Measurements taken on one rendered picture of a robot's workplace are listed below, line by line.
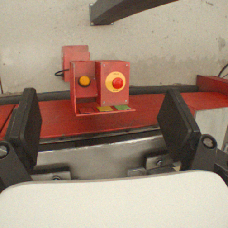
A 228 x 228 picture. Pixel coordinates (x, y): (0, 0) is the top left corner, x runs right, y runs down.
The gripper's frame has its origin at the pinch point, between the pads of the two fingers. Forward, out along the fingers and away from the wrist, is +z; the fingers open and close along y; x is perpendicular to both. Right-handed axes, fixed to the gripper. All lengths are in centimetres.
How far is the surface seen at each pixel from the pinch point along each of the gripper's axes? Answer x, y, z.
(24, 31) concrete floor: -37, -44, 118
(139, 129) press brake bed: -45, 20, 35
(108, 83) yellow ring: -29, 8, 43
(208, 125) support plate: -30, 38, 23
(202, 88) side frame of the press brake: -82, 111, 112
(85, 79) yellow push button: -31, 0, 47
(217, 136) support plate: -35, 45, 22
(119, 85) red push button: -28, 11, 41
